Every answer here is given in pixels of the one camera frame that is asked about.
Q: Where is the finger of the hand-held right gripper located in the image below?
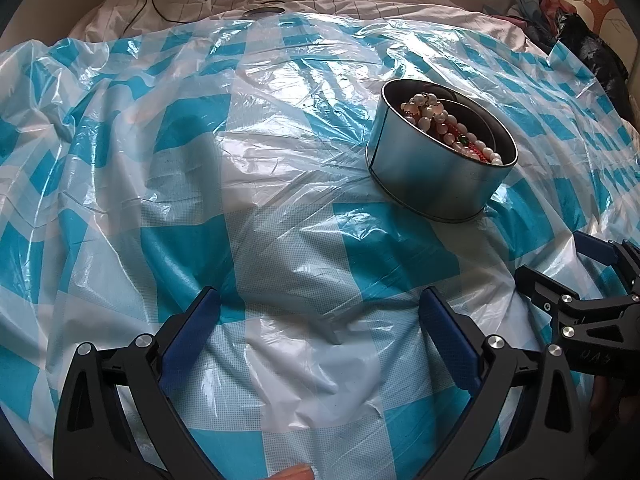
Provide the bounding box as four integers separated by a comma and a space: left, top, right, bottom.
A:
515, 265, 576, 323
574, 230, 640, 291

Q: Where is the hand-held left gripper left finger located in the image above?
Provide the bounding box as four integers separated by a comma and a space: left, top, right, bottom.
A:
52, 286, 221, 480

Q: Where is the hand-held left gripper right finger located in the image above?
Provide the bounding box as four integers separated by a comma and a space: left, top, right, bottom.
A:
419, 287, 586, 480

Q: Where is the blue checkered plastic sheet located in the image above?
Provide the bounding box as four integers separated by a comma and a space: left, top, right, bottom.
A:
0, 10, 640, 480

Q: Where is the round metal tin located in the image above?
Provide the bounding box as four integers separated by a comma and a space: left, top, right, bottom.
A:
365, 78, 518, 222

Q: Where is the person's left hand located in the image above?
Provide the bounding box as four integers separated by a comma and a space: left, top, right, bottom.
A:
272, 465, 316, 480

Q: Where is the pile of clothes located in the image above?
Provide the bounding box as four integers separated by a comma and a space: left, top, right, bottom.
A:
482, 0, 576, 48

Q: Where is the person's right hand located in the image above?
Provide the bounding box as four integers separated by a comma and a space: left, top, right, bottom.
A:
590, 377, 626, 436

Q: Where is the black plastic bag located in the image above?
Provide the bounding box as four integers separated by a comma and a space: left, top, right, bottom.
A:
555, 12, 631, 111

